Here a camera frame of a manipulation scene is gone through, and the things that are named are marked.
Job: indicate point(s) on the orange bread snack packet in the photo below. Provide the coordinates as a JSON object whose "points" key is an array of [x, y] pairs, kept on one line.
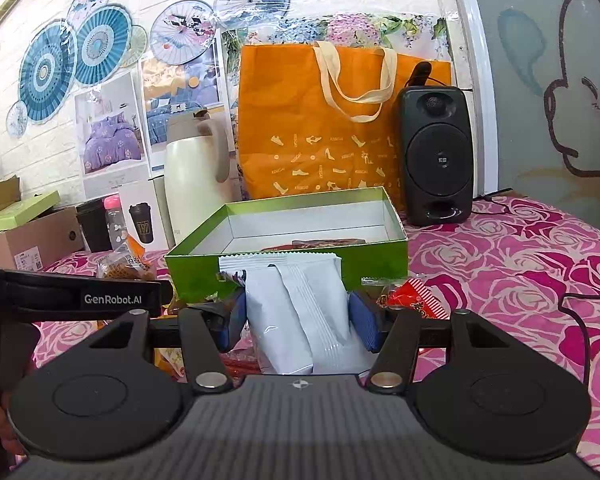
{"points": [[127, 260]]}

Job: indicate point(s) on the green cardboard box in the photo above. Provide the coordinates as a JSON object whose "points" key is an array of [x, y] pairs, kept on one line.
{"points": [[280, 220]]}

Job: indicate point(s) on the red striped snack packet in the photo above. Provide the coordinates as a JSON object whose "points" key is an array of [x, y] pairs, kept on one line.
{"points": [[420, 300]]}

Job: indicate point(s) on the black speaker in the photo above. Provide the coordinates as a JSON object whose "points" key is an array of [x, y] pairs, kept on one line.
{"points": [[437, 160]]}

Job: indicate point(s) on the floral wall poster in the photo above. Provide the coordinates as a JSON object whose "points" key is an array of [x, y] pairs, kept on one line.
{"points": [[360, 30]]}

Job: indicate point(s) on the clear bottle pink cap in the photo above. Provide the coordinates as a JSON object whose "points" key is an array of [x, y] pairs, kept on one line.
{"points": [[115, 222]]}

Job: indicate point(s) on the white snack packet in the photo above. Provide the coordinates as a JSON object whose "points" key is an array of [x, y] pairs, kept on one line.
{"points": [[300, 310]]}

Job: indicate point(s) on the purple bedding poster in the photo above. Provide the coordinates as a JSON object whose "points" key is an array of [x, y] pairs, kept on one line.
{"points": [[111, 130]]}

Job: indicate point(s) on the blue bedding poster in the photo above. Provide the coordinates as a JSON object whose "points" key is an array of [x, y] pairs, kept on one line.
{"points": [[180, 95]]}

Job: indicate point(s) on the group of paper fan decorations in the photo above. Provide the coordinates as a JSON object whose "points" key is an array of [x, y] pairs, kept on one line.
{"points": [[47, 72]]}

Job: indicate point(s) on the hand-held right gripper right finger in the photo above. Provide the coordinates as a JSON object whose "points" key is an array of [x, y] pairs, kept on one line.
{"points": [[365, 325]]}

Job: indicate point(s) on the large brown cardboard box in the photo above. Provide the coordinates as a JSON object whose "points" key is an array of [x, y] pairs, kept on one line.
{"points": [[35, 242]]}

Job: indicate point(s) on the white cup packaging box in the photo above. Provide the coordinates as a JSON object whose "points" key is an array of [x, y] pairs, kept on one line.
{"points": [[142, 220]]}

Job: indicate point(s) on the black microphone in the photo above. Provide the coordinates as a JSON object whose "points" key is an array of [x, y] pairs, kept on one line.
{"points": [[420, 74]]}

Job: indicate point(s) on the cream thermos jug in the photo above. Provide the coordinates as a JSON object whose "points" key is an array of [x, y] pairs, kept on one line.
{"points": [[192, 180]]}

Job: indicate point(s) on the yellow orange snack packet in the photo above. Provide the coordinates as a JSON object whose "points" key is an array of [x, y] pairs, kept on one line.
{"points": [[169, 361]]}

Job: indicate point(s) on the orange tote bag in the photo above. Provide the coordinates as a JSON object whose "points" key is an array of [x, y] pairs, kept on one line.
{"points": [[305, 125]]}

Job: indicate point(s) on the small brown cardboard box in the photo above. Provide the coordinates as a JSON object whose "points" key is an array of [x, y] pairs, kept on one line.
{"points": [[0, 195]]}

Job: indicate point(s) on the black cup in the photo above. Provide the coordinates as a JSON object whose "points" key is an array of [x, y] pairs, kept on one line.
{"points": [[92, 227]]}

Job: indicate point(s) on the green box lid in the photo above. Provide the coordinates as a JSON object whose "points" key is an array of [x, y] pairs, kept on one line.
{"points": [[20, 210]]}

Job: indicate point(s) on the dark red snack packet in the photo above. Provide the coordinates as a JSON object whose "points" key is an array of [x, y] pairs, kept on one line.
{"points": [[312, 244]]}

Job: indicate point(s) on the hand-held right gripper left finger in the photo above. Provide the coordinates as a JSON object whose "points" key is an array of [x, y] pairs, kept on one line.
{"points": [[234, 321]]}

